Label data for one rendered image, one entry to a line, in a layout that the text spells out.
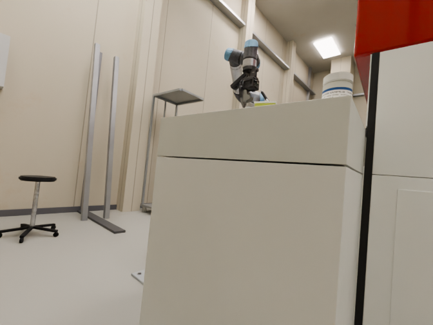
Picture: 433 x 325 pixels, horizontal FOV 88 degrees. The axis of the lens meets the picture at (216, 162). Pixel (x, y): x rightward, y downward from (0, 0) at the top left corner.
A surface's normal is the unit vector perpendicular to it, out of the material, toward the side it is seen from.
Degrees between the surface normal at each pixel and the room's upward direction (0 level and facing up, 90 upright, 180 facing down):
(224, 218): 90
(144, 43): 90
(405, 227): 90
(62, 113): 90
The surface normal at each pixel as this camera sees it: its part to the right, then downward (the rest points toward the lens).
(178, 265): -0.61, -0.09
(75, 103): 0.74, 0.04
